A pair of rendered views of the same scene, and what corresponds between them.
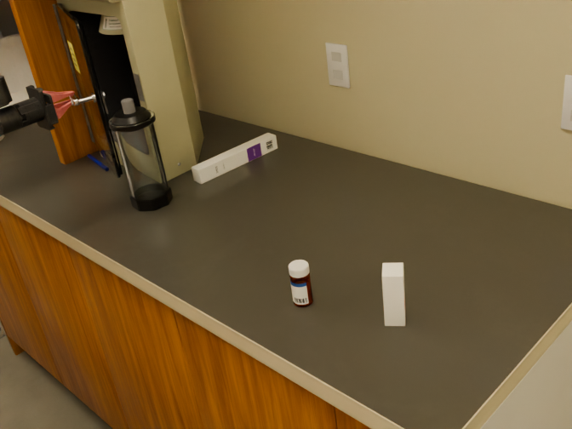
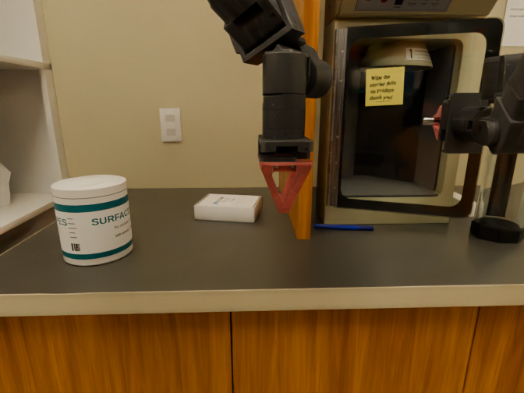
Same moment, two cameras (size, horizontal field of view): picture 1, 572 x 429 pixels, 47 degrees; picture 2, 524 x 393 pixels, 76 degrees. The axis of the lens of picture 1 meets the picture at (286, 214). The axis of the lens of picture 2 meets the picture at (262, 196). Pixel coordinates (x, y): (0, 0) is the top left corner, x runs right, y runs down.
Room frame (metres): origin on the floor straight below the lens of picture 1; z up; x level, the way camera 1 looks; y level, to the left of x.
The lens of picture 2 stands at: (1.44, 1.23, 1.23)
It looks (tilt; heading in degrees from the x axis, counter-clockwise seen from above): 15 degrees down; 310
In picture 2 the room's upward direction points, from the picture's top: straight up
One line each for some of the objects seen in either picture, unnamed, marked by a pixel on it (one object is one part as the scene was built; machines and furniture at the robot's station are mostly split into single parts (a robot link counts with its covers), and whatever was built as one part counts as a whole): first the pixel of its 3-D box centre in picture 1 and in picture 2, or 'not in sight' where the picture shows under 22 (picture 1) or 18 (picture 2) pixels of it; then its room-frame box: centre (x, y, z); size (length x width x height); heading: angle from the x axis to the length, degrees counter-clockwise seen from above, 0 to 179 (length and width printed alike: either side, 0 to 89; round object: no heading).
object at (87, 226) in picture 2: not in sight; (94, 217); (2.10, 0.95, 1.02); 0.13 x 0.13 x 0.15
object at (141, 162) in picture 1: (141, 158); (505, 185); (1.49, 0.33, 1.06); 0.11 x 0.11 x 0.21
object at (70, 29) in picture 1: (87, 89); (405, 124); (1.67, 0.46, 1.19); 0.30 x 0.01 x 0.40; 22
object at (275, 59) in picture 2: not in sight; (286, 75); (1.71, 0.85, 1.27); 0.07 x 0.06 x 0.07; 97
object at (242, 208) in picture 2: not in sight; (229, 207); (2.07, 0.61, 0.96); 0.16 x 0.12 x 0.04; 30
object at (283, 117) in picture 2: not in sight; (283, 123); (1.71, 0.86, 1.21); 0.10 x 0.07 x 0.07; 132
